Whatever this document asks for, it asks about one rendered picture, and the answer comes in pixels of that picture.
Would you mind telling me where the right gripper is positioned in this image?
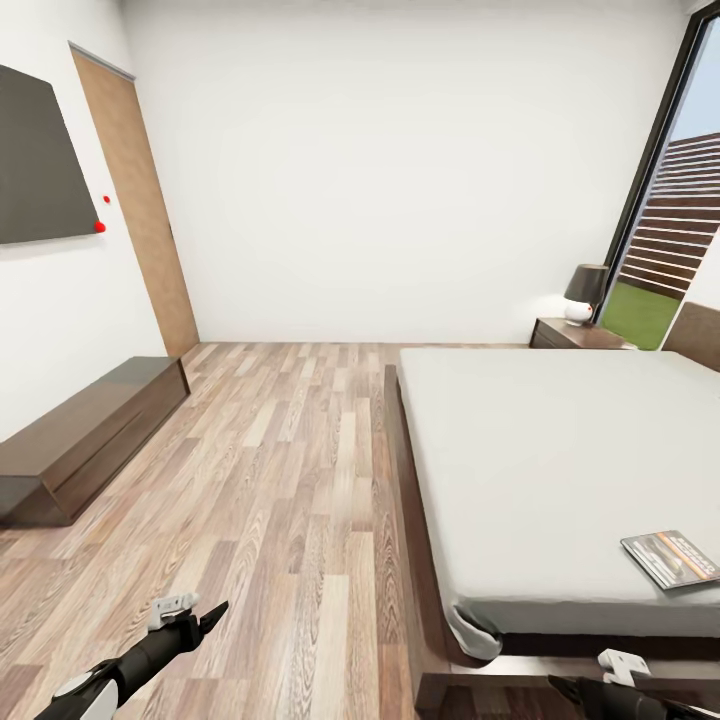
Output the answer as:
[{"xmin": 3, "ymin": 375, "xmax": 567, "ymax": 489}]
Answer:
[{"xmin": 548, "ymin": 675, "xmax": 646, "ymax": 720}]

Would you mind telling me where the hardback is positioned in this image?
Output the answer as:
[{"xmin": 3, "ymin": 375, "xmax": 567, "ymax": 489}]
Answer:
[{"xmin": 620, "ymin": 530, "xmax": 720, "ymax": 590}]

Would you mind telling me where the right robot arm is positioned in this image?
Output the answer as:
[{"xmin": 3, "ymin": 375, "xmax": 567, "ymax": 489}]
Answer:
[{"xmin": 548, "ymin": 649, "xmax": 720, "ymax": 720}]

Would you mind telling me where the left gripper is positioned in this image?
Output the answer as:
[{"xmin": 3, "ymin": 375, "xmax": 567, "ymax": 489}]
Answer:
[{"xmin": 136, "ymin": 601, "xmax": 229, "ymax": 683}]

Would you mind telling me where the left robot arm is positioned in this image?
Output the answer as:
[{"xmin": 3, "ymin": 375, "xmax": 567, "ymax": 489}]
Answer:
[{"xmin": 33, "ymin": 592, "xmax": 229, "ymax": 720}]

